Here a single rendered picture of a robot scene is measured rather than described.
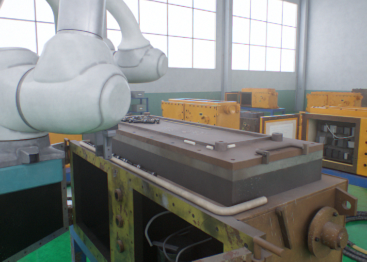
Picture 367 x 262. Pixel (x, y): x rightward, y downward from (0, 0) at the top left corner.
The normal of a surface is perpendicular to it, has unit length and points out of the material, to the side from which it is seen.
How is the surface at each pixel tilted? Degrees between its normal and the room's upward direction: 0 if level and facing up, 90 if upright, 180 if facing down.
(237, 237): 90
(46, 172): 90
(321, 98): 90
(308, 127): 90
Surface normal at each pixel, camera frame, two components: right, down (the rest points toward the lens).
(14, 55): 0.30, -0.55
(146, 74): -0.05, 0.75
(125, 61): -0.40, 0.35
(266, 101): -0.81, 0.07
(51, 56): -0.41, -0.11
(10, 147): 0.33, 0.04
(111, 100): 0.94, 0.15
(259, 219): 0.58, 0.11
